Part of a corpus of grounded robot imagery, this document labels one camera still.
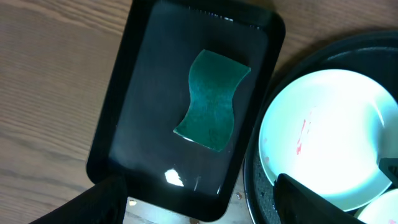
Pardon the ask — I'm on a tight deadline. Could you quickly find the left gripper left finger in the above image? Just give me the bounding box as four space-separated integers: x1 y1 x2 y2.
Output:
31 175 127 224

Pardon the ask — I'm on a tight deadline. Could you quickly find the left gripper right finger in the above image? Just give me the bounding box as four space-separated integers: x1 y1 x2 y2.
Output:
274 174 363 224

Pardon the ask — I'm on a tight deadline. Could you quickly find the light blue plate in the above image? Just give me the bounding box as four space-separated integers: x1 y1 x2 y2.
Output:
259 69 397 212
355 189 398 224

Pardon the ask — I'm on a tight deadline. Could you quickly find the green scouring sponge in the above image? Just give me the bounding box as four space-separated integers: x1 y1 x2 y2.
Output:
174 50 251 152

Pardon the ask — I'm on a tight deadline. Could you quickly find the black rectangular tray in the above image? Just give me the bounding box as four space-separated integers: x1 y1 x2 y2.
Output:
86 1 285 222

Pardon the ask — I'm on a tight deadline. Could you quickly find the round black tray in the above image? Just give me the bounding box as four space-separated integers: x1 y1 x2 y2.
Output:
243 30 397 224

